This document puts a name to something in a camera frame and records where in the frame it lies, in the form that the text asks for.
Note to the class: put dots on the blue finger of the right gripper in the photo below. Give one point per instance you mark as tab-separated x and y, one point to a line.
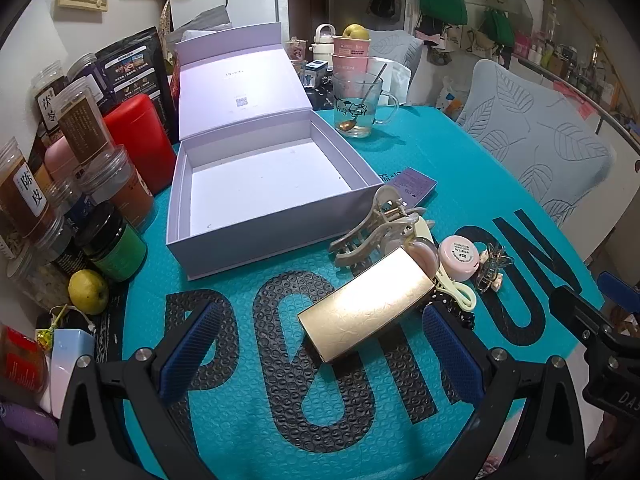
616	289

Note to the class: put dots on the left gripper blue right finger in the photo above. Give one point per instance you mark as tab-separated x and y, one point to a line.
463	371

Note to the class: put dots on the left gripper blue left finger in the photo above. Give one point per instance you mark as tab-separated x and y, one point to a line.
182	350

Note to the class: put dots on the black polka dot scrunchie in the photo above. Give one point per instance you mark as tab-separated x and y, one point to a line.
465	318

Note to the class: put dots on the cream yellow hair clip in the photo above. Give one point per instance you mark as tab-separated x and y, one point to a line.
463	294

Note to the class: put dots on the small gold metal hair clip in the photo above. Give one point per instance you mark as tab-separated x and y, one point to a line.
493	260

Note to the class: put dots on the pink round compact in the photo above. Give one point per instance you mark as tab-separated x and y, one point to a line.
459	257

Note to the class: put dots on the pink oval hair clip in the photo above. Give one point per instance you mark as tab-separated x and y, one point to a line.
425	254

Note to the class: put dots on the gold rectangular box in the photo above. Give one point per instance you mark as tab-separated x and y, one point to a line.
337	323

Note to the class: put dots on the beige hair claw clip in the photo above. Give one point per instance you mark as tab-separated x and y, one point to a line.
389	219

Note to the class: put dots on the purple card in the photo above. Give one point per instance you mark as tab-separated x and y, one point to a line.
412	186

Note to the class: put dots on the yellow lemon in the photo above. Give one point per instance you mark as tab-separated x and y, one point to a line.
88	292

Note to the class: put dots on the green label dark jar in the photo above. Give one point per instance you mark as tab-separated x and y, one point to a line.
109	241

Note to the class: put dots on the gradient blue pink box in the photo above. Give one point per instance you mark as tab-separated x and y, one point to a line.
69	344

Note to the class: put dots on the teal bubble mailer mat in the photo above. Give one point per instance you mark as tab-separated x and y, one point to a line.
310	376

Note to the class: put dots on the grey leaf pattern chair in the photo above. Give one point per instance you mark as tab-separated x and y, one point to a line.
538	136

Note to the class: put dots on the lavender open gift box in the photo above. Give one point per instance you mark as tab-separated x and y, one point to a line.
258	171

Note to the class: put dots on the clear jar red powder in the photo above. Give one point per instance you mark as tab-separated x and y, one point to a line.
112	177

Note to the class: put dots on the clear jar orange peel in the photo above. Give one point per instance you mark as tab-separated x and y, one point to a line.
21	197

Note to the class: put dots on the red plastic canister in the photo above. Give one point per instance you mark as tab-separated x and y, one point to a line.
135	125

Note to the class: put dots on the clear jar brown label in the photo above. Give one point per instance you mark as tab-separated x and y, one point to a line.
81	121

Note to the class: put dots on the metal spoon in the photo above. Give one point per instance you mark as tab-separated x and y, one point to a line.
355	103

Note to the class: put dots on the black snack pouch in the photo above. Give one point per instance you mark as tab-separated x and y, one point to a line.
135	65

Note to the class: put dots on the glass mug with cartoon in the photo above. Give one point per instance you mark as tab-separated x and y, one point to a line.
387	107

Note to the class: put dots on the dark blue label jar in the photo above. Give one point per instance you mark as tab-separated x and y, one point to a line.
88	66

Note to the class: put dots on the clear jar white label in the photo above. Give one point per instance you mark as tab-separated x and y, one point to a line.
46	85

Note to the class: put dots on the white thermos bottle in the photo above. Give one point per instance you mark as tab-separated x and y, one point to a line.
322	47

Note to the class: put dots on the pink paper cup stack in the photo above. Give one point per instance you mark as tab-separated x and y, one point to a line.
350	57

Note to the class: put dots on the green tote bag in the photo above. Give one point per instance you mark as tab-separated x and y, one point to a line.
451	12

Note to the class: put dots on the white mini fridge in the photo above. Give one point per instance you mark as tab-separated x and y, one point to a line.
218	14

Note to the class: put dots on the yellow pear on cups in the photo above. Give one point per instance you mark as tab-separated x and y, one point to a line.
356	31

